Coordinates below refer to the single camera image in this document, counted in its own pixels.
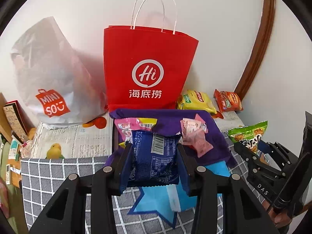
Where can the blue tissue pack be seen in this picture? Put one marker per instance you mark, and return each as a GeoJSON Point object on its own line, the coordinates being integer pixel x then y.
{"type": "Point", "coordinates": [164, 201]}

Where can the brown wooden door frame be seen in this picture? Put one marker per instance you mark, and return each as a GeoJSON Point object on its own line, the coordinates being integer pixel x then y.
{"type": "Point", "coordinates": [259, 48]}

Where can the pink wafer snack packet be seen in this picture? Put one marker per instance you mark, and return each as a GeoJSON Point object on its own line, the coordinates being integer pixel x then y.
{"type": "Point", "coordinates": [197, 141]}

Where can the pink yellow candy bag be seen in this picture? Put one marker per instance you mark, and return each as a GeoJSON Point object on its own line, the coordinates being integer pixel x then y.
{"type": "Point", "coordinates": [125, 126]}

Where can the red Haidilao paper bag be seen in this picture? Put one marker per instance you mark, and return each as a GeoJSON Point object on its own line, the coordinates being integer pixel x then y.
{"type": "Point", "coordinates": [145, 67]}

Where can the yellow chips bag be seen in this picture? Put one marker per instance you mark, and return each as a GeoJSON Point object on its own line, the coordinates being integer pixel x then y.
{"type": "Point", "coordinates": [195, 100]}

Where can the fruit print white sheet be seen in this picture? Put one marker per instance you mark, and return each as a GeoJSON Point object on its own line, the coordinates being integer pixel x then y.
{"type": "Point", "coordinates": [80, 142]}

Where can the orange chips bag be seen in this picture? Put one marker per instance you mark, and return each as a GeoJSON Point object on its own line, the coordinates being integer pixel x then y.
{"type": "Point", "coordinates": [227, 101]}

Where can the purple towel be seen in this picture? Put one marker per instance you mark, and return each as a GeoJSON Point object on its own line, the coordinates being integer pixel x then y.
{"type": "Point", "coordinates": [168, 124]}

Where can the right hand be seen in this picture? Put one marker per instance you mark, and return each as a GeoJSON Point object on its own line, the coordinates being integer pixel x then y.
{"type": "Point", "coordinates": [281, 219]}

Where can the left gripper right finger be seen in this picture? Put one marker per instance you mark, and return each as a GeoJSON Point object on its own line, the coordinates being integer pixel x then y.
{"type": "Point", "coordinates": [186, 168]}

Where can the green snack bag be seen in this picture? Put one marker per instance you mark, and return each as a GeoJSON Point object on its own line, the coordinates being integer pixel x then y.
{"type": "Point", "coordinates": [249, 136]}

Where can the pale pink nougat packet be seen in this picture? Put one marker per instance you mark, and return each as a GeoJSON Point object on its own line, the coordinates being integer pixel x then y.
{"type": "Point", "coordinates": [189, 125]}

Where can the white Miniso plastic bag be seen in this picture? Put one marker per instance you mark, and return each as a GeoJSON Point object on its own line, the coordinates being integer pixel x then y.
{"type": "Point", "coordinates": [52, 81]}

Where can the dark blue snack packet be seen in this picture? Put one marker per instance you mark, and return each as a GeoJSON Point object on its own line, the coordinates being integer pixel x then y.
{"type": "Point", "coordinates": [154, 158]}

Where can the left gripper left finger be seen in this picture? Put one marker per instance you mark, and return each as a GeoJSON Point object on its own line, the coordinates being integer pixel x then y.
{"type": "Point", "coordinates": [124, 167]}

